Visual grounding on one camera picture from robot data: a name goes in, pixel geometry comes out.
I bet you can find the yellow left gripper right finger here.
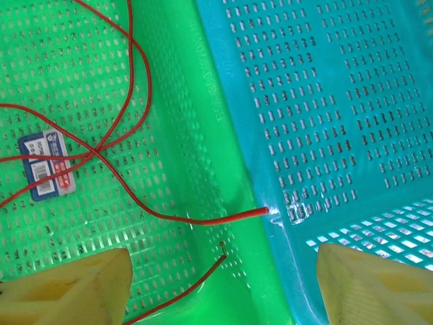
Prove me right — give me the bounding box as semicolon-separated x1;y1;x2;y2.
316;243;433;325

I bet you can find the green perforated basket with label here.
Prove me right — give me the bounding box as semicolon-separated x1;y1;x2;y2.
0;0;298;325

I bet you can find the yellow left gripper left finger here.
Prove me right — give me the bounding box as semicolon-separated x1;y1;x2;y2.
0;248;133;325

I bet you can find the blue perforated plastic basket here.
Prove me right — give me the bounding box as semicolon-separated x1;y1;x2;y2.
194;0;433;325

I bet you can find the blue white label sticker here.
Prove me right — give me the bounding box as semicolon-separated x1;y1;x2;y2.
17;129;76;202

